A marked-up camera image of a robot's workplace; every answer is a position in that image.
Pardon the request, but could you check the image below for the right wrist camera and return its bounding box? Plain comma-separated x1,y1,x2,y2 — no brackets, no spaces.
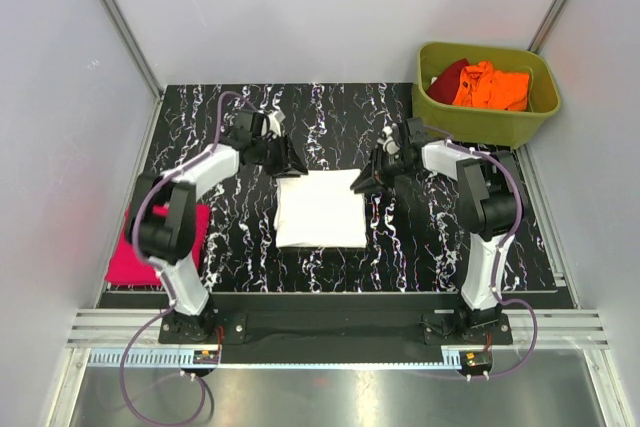
377,123,400,156

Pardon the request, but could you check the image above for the white printed t-shirt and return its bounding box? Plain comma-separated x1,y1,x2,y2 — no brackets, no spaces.
274,169,367,249

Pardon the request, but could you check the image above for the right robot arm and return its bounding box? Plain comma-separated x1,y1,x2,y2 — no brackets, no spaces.
350,117,528,344

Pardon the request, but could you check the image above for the orange t-shirt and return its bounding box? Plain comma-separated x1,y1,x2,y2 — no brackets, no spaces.
453,61,531,112

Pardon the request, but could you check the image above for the purple cable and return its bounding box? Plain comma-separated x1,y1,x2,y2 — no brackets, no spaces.
409,126,539,378
119,91,261,423

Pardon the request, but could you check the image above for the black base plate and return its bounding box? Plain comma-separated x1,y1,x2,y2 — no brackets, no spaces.
159,293,513,367

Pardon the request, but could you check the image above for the folded pink t-shirt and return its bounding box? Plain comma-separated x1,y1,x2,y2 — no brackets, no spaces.
105,204,211,287

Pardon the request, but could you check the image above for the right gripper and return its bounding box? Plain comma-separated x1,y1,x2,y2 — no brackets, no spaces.
349,146,416,196

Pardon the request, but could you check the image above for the dark red t-shirt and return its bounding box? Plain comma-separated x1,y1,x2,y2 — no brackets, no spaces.
426,58,469,105

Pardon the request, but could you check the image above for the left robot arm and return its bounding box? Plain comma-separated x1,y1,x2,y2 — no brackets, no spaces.
125,110,308,343

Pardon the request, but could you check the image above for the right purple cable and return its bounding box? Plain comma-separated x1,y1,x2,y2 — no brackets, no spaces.
409,126,539,378

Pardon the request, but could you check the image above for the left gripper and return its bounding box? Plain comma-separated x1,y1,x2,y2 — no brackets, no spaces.
252,134,308,180

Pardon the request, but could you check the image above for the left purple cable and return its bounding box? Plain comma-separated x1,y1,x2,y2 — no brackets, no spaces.
119,91,261,423

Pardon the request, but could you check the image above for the olive green plastic bin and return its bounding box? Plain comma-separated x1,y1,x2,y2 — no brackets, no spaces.
412,42,561,149

